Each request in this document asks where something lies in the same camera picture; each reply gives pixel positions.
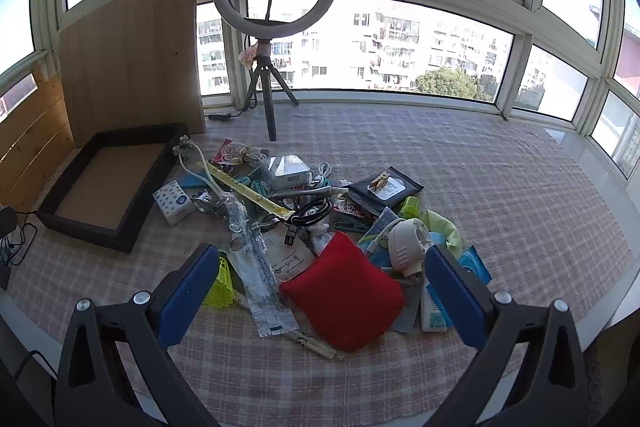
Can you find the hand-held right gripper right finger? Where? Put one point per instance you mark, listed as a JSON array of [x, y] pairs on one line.
[[455, 297]]

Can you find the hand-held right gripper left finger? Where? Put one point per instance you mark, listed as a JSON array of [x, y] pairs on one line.
[[187, 292]]

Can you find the white plug-in device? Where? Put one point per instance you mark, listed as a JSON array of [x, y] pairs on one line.
[[407, 247]]

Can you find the clear plastic packet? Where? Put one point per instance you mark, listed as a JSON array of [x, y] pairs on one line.
[[260, 292]]

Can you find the red cloth pouch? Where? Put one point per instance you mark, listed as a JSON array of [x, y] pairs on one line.
[[345, 292]]

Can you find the yellow paper chopstick sleeve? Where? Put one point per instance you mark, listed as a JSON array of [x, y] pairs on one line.
[[250, 194]]

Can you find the black storage tray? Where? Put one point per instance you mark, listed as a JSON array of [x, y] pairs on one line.
[[107, 184]]

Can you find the pink checkered desktop cloth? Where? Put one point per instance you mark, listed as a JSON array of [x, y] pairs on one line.
[[500, 187]]

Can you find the white teal label bottle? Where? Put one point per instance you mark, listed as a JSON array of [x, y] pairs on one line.
[[432, 314]]

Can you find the yellow-green plastic shuttlecock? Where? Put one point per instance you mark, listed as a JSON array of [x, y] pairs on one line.
[[222, 284]]

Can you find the blue sachet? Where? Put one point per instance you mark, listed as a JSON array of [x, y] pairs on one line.
[[475, 264]]

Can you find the yellow-green microfibre cloth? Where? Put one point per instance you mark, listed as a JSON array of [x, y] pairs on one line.
[[445, 229]]

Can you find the white dotted tissue box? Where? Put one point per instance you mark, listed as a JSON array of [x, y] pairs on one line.
[[172, 203]]

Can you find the white paper sachet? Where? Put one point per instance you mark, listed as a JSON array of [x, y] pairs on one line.
[[290, 257]]

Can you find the black wet wipes pack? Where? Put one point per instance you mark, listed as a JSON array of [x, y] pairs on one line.
[[370, 202]]

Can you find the wooden clothespin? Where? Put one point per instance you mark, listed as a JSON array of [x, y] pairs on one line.
[[315, 346], [378, 182]]

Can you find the red white snack sachet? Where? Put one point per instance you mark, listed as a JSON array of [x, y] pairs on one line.
[[347, 208]]

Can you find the red white creamer sachet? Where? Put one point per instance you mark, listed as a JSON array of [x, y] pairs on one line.
[[227, 153]]

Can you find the silver pen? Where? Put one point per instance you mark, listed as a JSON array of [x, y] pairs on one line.
[[310, 192]]

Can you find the white power adapter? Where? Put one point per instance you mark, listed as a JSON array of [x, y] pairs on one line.
[[290, 172]]

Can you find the black inline remote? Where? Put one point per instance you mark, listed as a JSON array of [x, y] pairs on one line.
[[219, 115]]

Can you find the black box device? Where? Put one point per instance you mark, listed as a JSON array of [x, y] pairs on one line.
[[7, 222]]

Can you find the light wooden board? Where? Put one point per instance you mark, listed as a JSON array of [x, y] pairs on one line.
[[130, 67]]

